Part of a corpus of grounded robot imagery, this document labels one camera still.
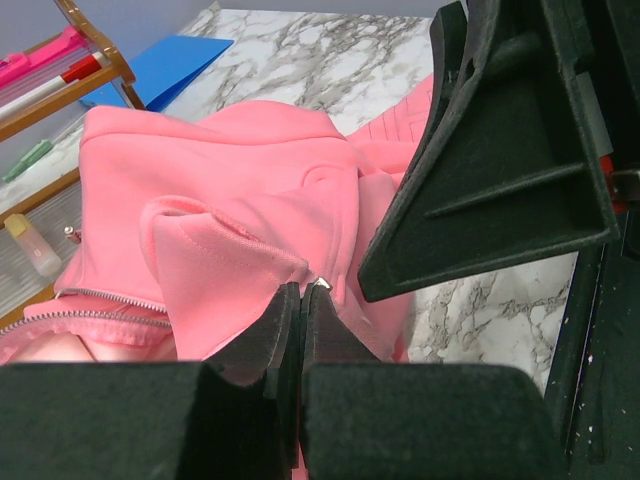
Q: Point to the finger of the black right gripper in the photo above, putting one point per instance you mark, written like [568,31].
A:
[507,171]

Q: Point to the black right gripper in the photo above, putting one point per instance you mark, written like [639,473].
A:
[592,393]

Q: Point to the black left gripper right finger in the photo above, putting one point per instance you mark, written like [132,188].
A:
[365,419]

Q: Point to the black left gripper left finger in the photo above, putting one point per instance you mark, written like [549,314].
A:
[232,416]

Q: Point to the pink zip jacket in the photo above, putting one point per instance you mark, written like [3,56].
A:
[188,229]

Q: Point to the silver zipper pull tab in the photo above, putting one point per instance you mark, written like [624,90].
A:
[322,282]

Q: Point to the yellow pink glue stick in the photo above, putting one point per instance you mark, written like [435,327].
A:
[38,251]

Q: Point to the green marker on shelf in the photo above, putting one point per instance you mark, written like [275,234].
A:
[28,159]

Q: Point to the blue folder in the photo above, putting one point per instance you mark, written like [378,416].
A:
[165,69]

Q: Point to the white red pen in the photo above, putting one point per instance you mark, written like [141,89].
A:
[77,71]

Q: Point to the pink highlighter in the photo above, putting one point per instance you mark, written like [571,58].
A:
[21,64]

